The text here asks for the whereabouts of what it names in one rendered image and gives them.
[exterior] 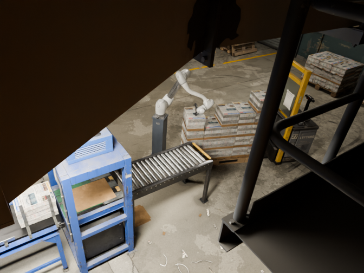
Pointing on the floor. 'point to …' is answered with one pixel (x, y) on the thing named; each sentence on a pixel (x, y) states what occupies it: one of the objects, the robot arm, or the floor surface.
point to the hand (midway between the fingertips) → (194, 109)
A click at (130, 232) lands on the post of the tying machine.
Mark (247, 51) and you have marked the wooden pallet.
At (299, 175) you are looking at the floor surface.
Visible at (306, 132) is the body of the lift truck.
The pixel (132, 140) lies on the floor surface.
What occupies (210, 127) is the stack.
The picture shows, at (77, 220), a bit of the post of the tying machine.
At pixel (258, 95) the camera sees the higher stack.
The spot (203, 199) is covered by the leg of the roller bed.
